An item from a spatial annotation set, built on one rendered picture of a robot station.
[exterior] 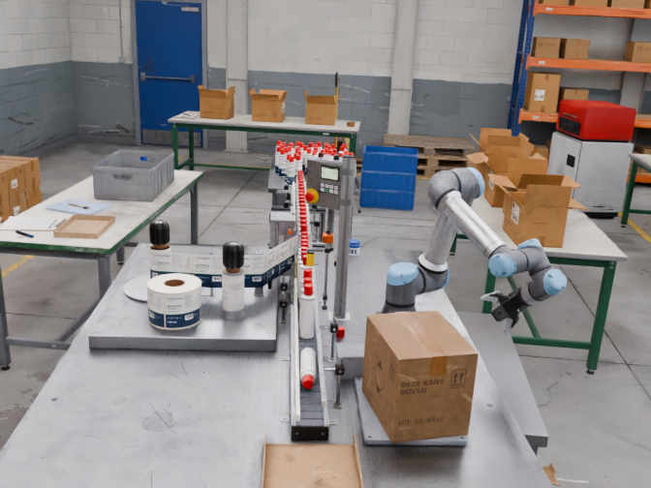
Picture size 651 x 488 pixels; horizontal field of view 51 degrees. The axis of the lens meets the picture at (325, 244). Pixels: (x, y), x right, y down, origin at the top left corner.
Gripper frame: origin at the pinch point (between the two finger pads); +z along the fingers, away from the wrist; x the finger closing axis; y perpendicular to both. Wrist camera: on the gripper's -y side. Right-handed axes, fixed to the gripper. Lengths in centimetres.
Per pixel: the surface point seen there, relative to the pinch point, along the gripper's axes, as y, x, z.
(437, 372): -54, -2, -31
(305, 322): -51, 34, 26
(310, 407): -78, 9, 0
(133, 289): -83, 86, 80
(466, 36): 601, 301, 420
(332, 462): -87, -7, -13
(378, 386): -61, 3, -11
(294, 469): -97, -2, -12
